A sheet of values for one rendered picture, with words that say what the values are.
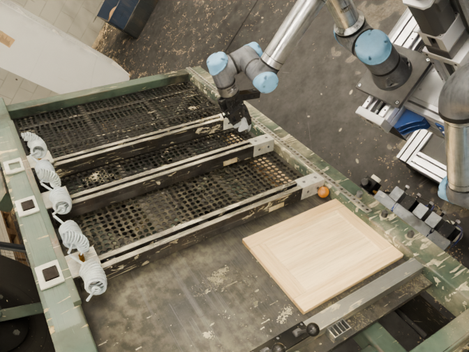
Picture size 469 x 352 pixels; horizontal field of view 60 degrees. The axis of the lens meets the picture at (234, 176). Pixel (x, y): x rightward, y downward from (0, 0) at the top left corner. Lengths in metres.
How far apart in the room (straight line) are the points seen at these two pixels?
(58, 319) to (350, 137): 2.23
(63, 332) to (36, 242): 0.39
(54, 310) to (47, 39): 3.84
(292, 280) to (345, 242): 0.29
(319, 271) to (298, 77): 2.17
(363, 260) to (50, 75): 4.12
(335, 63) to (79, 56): 2.91
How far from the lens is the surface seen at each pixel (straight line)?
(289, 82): 3.46
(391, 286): 1.55
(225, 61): 1.44
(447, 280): 1.64
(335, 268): 1.56
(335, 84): 3.22
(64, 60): 5.01
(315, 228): 1.69
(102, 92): 2.63
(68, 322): 1.35
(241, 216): 1.64
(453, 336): 1.50
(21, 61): 4.93
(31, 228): 1.66
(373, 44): 1.61
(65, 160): 2.01
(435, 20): 1.33
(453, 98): 0.99
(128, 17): 5.49
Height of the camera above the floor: 2.50
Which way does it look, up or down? 47 degrees down
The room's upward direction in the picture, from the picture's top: 66 degrees counter-clockwise
